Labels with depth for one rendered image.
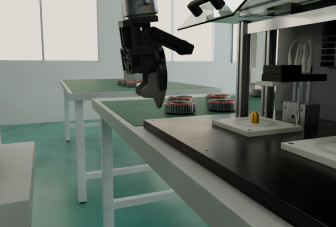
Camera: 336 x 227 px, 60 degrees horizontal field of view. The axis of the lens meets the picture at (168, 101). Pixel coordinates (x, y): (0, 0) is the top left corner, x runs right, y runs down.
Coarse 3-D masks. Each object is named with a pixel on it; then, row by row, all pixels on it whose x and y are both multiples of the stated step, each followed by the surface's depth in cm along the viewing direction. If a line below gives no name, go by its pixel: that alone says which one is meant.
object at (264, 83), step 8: (264, 72) 73; (272, 72) 70; (280, 72) 68; (288, 72) 69; (296, 72) 69; (264, 80) 73; (272, 80) 70; (280, 80) 68; (288, 80) 68; (296, 80) 69; (304, 80) 70; (312, 80) 71; (320, 80) 72; (296, 88) 76; (296, 96) 77
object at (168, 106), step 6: (168, 102) 104; (174, 102) 108; (180, 102) 108; (186, 102) 107; (192, 102) 104; (168, 108) 102; (174, 108) 100; (180, 108) 100; (186, 108) 100; (192, 108) 102
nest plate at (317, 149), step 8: (328, 136) 57; (288, 144) 51; (296, 144) 51; (304, 144) 51; (312, 144) 51; (320, 144) 51; (328, 144) 51; (296, 152) 49; (304, 152) 47; (312, 152) 46; (320, 152) 46; (328, 152) 46; (320, 160) 45; (328, 160) 43
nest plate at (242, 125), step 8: (216, 120) 73; (224, 120) 73; (232, 120) 73; (240, 120) 73; (248, 120) 73; (264, 120) 73; (272, 120) 73; (232, 128) 66; (240, 128) 64; (248, 128) 64; (256, 128) 64; (264, 128) 64; (272, 128) 64; (280, 128) 64; (288, 128) 65; (296, 128) 66; (248, 136) 61
